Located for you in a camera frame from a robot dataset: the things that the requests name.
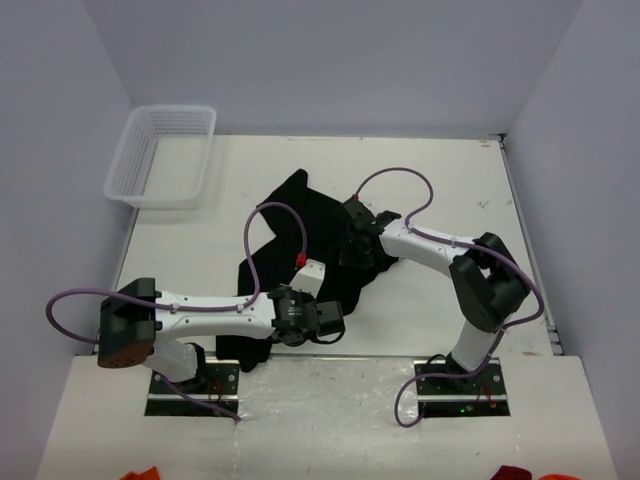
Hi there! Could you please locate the white plastic basket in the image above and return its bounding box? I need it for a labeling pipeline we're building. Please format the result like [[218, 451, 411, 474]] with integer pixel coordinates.
[[103, 105, 217, 210]]

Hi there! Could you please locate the orange cloth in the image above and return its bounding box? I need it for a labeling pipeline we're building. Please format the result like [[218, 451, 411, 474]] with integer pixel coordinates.
[[538, 473, 581, 480], [120, 467, 160, 480]]

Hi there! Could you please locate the orange cloth bottom left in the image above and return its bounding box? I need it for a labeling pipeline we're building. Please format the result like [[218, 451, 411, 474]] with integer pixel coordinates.
[[120, 467, 160, 480]]

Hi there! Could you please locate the orange cloth bottom right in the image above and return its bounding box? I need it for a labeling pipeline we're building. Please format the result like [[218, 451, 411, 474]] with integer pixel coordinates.
[[538, 473, 581, 480]]

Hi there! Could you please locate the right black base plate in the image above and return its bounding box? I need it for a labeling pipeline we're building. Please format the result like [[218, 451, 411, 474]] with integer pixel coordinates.
[[416, 359, 511, 418]]

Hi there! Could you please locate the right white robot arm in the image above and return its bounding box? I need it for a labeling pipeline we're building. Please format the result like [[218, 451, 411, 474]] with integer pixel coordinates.
[[334, 196, 532, 393]]

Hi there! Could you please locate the dark red cloth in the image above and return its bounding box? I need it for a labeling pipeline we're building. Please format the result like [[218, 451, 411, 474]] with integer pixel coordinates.
[[491, 465, 533, 480]]

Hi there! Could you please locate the black t shirt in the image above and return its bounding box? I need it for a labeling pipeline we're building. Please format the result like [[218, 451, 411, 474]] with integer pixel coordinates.
[[214, 168, 401, 374]]

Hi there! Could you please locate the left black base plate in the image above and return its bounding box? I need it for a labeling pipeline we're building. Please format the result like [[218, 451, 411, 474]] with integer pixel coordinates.
[[144, 360, 240, 418]]

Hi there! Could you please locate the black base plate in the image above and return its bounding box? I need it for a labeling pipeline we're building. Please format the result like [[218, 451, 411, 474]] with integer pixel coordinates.
[[144, 360, 240, 418], [416, 359, 511, 418]]

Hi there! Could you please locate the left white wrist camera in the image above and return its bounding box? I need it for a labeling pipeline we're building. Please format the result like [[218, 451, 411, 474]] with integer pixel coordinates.
[[289, 259, 326, 298]]

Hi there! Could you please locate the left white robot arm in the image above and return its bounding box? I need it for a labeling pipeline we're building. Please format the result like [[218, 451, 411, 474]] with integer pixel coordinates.
[[98, 278, 346, 393]]

